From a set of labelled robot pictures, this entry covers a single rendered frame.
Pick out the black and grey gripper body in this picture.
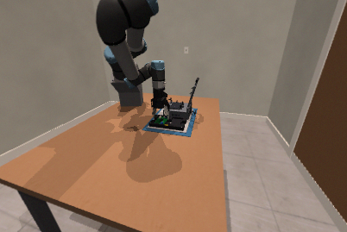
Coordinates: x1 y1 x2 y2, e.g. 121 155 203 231
151 87 167 109

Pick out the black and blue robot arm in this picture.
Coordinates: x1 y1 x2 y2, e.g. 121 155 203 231
96 0 166 90

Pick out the green circuit board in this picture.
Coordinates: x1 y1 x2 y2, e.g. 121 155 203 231
155 116 167 124

